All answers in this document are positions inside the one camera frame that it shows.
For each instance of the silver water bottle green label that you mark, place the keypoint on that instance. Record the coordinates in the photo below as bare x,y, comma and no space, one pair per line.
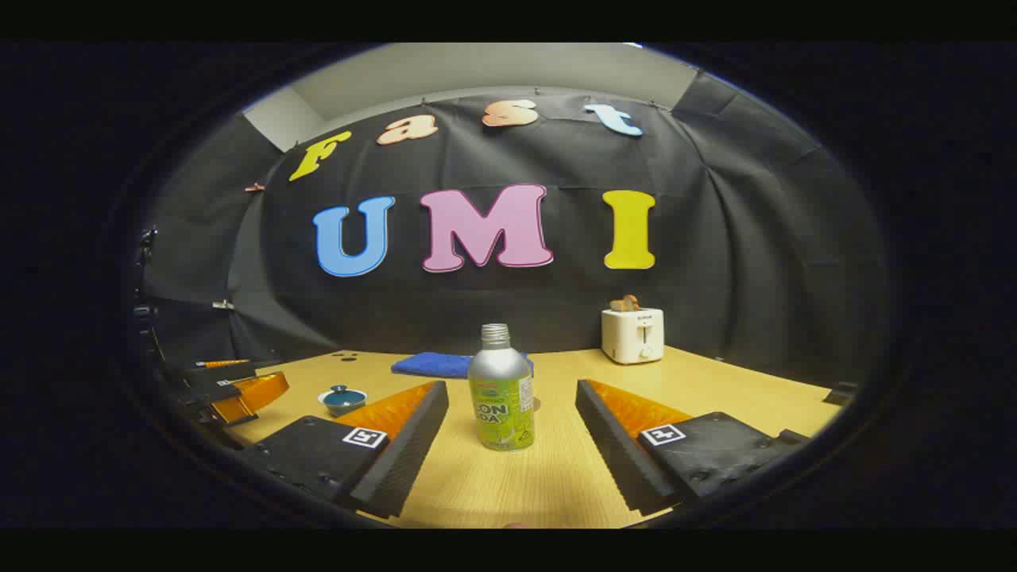
500,389

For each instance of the black backdrop cloth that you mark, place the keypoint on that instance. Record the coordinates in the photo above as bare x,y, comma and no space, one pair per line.
715,238

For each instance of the white teacup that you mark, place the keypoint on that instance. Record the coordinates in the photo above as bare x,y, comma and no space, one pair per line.
342,408

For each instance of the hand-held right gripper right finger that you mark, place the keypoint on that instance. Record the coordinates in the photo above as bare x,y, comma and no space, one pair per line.
616,453

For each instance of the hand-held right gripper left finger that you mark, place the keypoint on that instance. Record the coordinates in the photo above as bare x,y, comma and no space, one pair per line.
405,453

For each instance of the blue teacup lid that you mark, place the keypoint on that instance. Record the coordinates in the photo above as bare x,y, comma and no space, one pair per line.
342,394

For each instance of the white toaster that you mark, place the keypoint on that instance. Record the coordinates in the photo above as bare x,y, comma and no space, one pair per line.
632,338

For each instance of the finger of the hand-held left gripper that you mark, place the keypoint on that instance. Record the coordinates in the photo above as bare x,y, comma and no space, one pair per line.
250,393
234,365

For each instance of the blue towel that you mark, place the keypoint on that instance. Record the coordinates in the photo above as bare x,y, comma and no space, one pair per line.
433,365

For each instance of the dark stand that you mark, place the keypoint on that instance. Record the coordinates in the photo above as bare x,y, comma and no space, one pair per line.
145,278

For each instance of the bread slice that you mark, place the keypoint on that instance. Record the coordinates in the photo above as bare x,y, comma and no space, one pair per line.
624,303

